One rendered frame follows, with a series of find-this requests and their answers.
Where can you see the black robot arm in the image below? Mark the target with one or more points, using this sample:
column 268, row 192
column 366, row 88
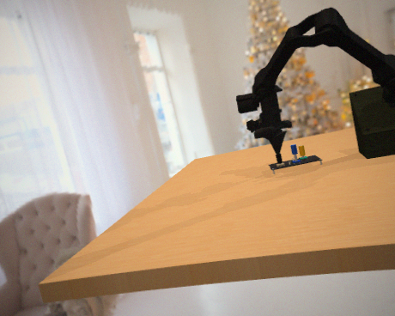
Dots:
column 330, row 30

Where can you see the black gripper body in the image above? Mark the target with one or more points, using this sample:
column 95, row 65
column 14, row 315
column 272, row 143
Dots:
column 273, row 123

